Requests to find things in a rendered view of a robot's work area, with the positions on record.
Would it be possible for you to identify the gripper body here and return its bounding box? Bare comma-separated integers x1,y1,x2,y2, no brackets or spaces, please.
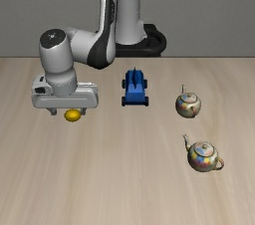
31,73,100,110

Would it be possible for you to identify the yellow lemon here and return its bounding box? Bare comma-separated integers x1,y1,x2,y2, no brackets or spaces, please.
64,109,83,123

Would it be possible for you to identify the blue toy car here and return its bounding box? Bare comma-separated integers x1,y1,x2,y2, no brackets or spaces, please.
121,66,149,108

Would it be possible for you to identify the small silver teapot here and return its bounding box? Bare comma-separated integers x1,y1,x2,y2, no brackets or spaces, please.
174,84,202,119

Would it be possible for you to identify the large silver teapot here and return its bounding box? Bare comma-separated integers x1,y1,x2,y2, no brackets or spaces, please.
181,133,225,173

